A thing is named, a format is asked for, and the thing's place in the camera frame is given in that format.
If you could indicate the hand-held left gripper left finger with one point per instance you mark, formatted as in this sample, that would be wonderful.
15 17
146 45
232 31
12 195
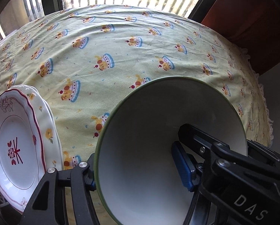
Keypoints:
88 168

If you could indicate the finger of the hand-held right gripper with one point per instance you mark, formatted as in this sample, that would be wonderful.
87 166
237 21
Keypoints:
264 153
198 138

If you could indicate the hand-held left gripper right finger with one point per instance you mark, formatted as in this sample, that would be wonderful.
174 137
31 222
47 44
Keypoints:
182 161

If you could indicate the large white beaded plate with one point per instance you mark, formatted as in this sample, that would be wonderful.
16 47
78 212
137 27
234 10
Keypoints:
59 152

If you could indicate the floral ceramic bowl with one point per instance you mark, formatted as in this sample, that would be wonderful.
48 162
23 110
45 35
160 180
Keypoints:
140 145

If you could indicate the small yellow flower plate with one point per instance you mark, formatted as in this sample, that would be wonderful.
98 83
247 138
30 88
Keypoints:
48 121

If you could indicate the white plate red floral pattern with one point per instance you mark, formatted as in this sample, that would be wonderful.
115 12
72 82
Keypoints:
11 126

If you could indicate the yellow printed tablecloth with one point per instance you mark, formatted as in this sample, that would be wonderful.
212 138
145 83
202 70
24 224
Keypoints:
130 58

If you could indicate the red curtain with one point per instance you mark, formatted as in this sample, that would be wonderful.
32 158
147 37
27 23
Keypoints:
247 23

